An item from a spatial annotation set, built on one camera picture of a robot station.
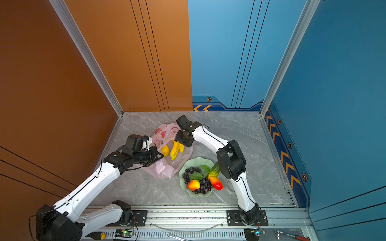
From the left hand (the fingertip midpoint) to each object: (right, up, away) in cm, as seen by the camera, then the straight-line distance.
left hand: (165, 153), depth 78 cm
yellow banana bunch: (+4, +2, +15) cm, 15 cm away
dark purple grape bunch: (+21, -15, -3) cm, 26 cm away
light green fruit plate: (+15, -7, +9) cm, 19 cm away
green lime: (+21, -10, +3) cm, 23 cm away
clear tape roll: (+35, -20, +4) cm, 41 cm away
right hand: (+5, +5, +14) cm, 16 cm away
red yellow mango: (+15, -15, -4) cm, 22 cm away
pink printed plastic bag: (+2, -6, -7) cm, 9 cm away
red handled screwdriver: (+65, -37, -10) cm, 75 cm away
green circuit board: (-17, -37, -8) cm, 41 cm away
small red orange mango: (+27, -15, -2) cm, 31 cm away
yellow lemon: (-3, -1, +14) cm, 14 cm away
